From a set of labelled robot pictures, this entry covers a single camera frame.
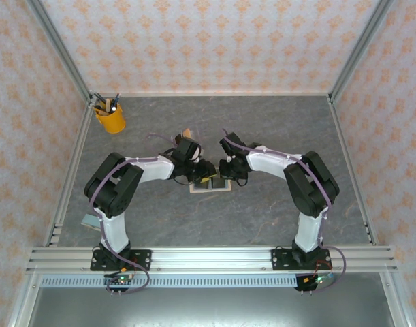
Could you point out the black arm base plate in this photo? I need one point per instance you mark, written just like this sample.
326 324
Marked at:
280 260
143 259

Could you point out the black pen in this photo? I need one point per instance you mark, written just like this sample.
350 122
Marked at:
100 98

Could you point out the aluminium mounting rail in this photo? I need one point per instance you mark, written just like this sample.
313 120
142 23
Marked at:
211 259

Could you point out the teal block with tan edge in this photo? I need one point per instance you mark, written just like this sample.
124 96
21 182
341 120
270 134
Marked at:
90 220

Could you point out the grey metal panel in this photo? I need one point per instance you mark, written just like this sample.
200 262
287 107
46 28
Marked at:
211 306

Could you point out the controller circuit board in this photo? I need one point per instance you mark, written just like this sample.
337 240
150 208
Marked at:
122 280
316 280

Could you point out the yellow pen cup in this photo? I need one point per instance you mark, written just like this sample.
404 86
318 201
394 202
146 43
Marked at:
114 122

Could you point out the clear acrylic card stand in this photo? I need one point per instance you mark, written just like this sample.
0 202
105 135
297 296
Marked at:
196 133

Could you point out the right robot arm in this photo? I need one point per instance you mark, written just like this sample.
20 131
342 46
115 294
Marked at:
313 190

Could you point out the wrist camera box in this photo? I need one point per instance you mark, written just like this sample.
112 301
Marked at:
195 156
230 157

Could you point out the aluminium table edge rail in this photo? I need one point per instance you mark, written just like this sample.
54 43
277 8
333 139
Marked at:
83 119
211 94
342 136

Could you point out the tan card in stand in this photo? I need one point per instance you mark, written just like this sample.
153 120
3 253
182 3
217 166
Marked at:
186 133

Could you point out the wooden craft stick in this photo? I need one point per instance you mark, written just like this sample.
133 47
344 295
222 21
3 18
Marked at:
108 105

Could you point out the white capped marker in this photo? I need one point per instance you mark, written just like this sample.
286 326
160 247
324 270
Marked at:
114 108

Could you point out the aluminium frame post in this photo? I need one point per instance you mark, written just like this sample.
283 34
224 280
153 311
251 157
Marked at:
61 47
359 47

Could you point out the blue pen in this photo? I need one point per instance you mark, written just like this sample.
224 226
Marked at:
116 99

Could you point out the black card in stand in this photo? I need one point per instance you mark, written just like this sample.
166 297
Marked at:
177 138

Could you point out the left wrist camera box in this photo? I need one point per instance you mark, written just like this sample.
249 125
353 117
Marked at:
195 156

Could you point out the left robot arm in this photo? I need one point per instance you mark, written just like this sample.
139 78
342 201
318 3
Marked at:
112 190

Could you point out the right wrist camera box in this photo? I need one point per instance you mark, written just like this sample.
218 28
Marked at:
230 157

